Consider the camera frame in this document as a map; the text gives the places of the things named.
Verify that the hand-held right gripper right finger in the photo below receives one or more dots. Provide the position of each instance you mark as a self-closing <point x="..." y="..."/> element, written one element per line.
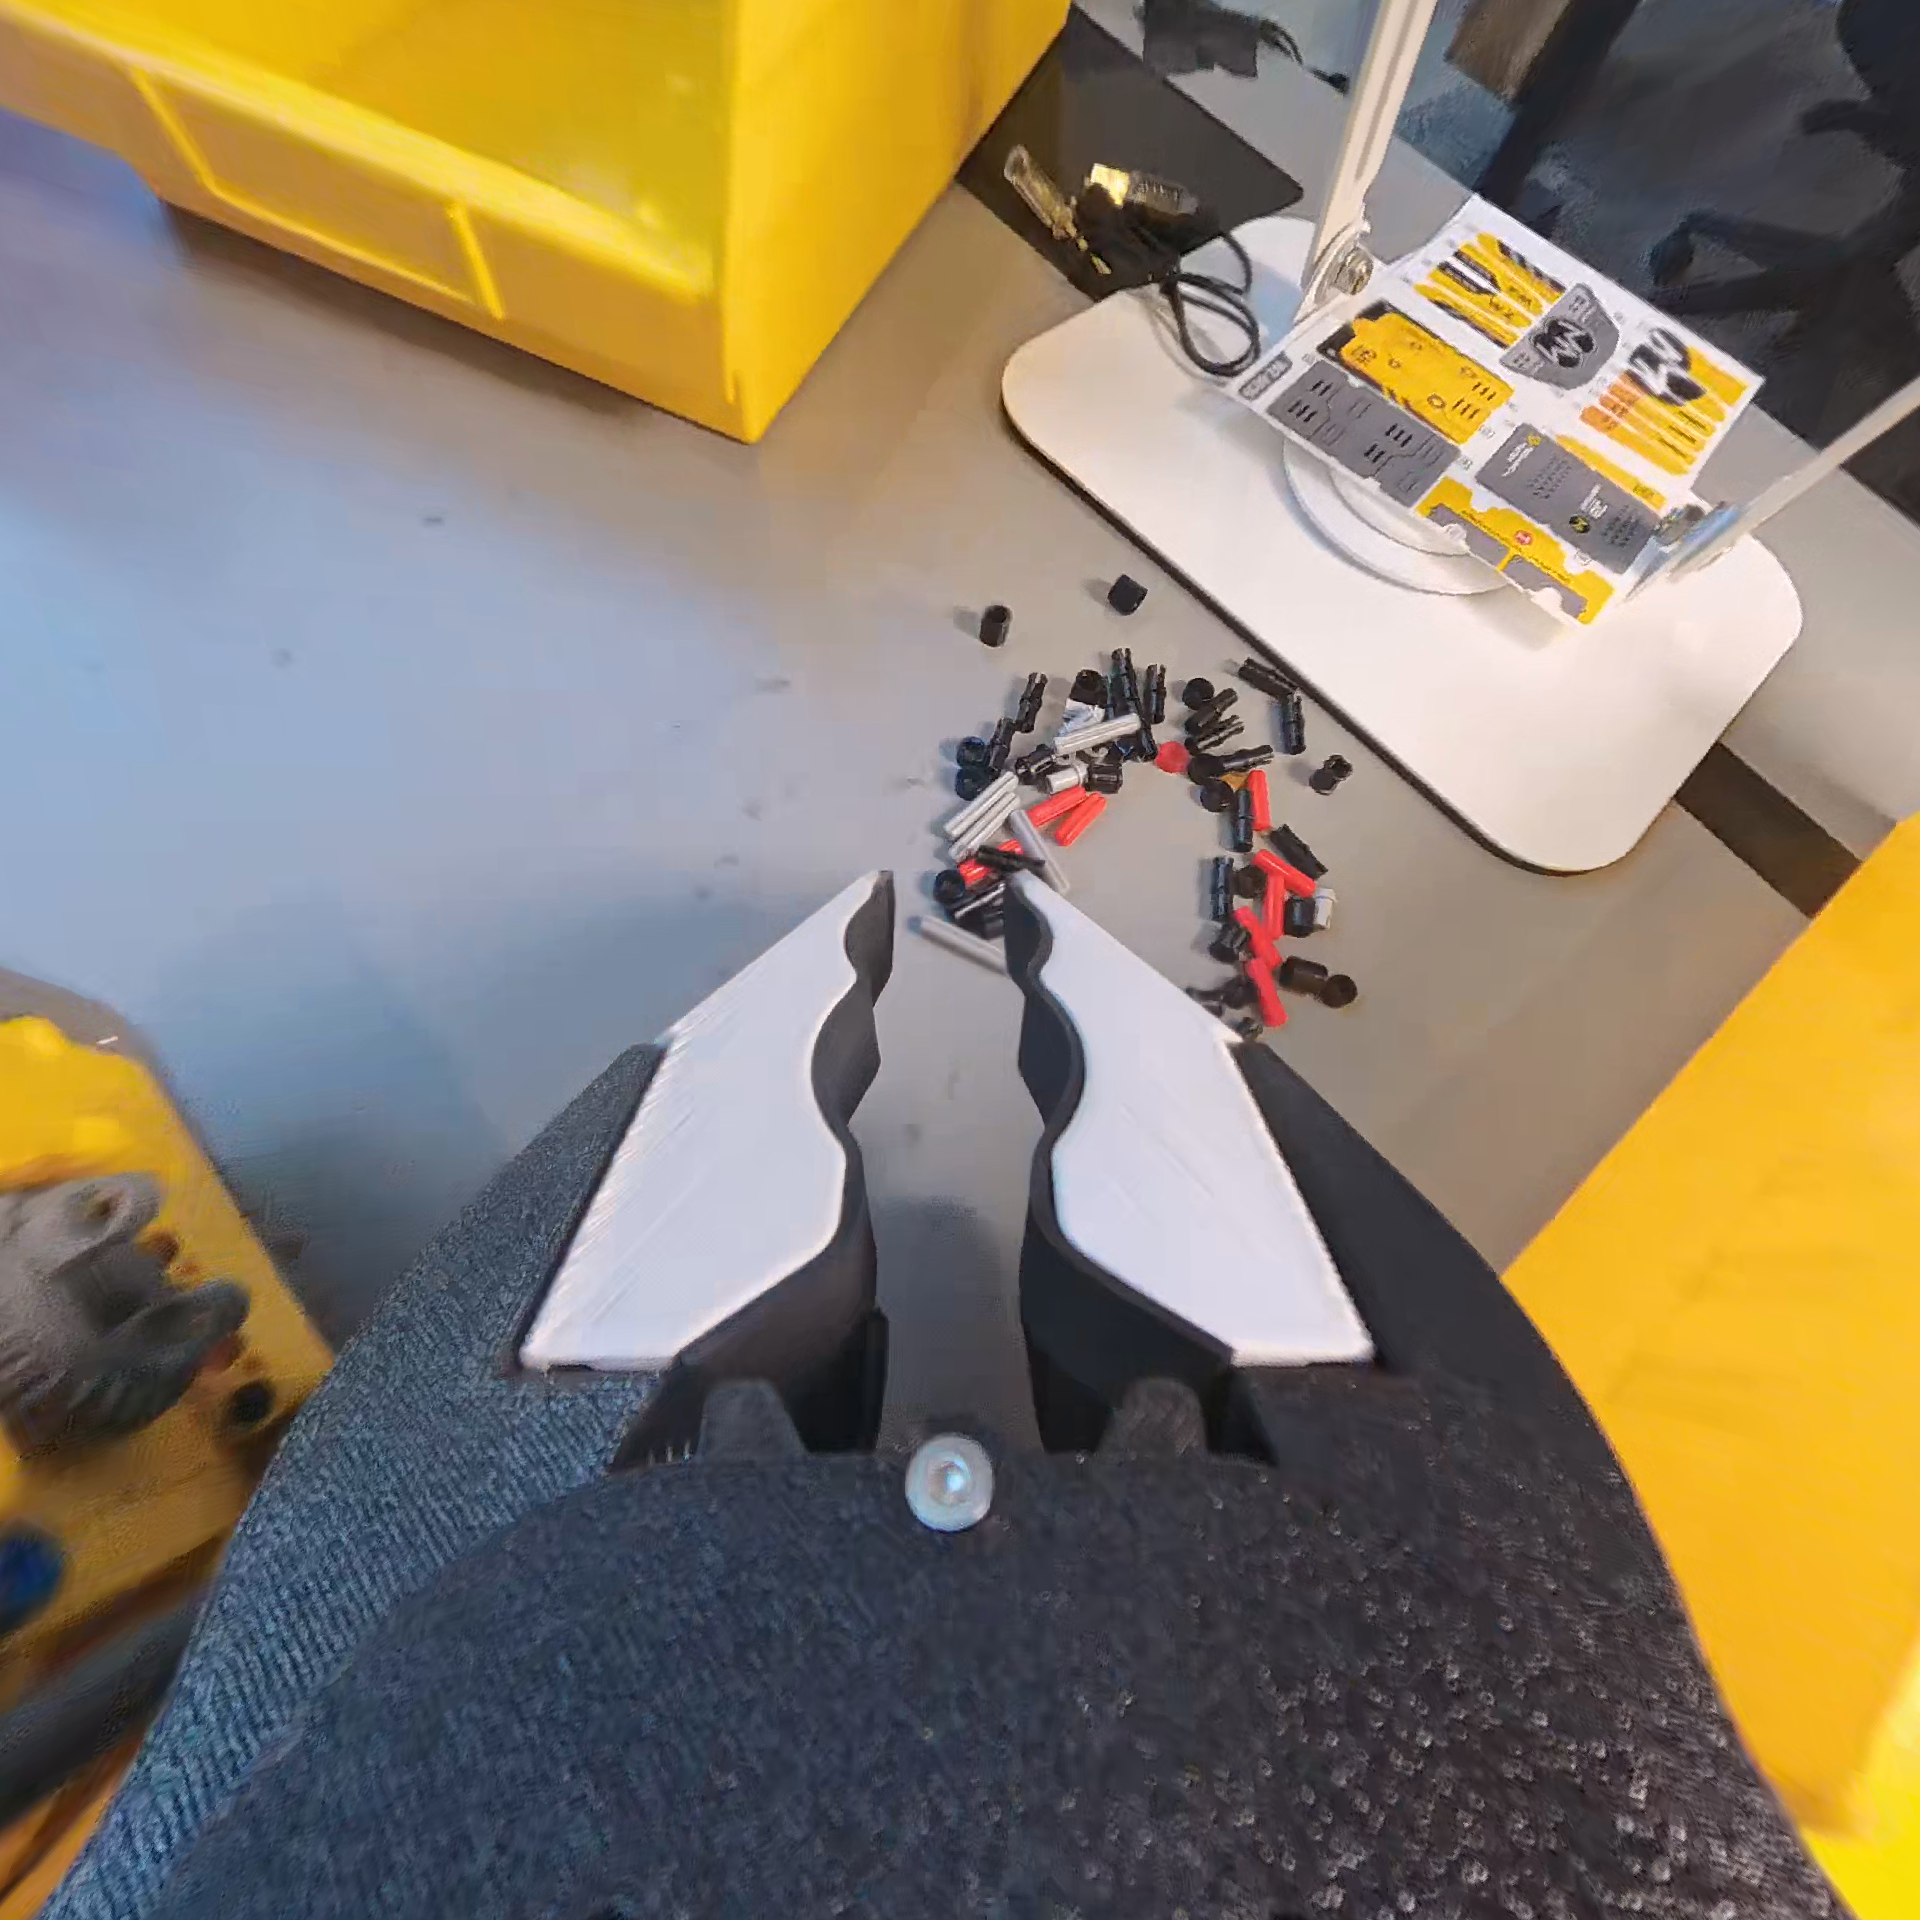
<point x="1200" y="1201"/>

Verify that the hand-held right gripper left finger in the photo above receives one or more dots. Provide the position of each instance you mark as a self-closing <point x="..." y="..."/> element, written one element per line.
<point x="706" y="1201"/>

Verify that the small red black parts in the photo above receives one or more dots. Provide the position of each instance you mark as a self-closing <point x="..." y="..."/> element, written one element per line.
<point x="1216" y="730"/>

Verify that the yellow toy block robot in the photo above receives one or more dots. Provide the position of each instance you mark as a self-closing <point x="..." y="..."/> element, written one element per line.
<point x="122" y="1112"/>

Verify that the grey desk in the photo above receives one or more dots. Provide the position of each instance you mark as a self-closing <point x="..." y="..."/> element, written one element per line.
<point x="450" y="750"/>

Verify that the yellow plastic bin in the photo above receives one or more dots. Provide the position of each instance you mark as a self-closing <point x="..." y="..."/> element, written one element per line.
<point x="1771" y="1351"/>
<point x="602" y="151"/>

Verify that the yellow grey sticker sheet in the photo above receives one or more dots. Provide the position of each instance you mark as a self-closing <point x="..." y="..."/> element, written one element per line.
<point x="1410" y="376"/>

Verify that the white stand pole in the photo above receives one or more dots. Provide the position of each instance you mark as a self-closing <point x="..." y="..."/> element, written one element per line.
<point x="1802" y="480"/>
<point x="1366" y="151"/>

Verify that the small metal clip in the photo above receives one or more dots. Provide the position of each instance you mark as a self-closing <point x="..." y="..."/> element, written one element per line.
<point x="1117" y="190"/>

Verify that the black flat mat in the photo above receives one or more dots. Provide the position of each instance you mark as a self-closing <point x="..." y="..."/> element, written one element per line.
<point x="1142" y="105"/>

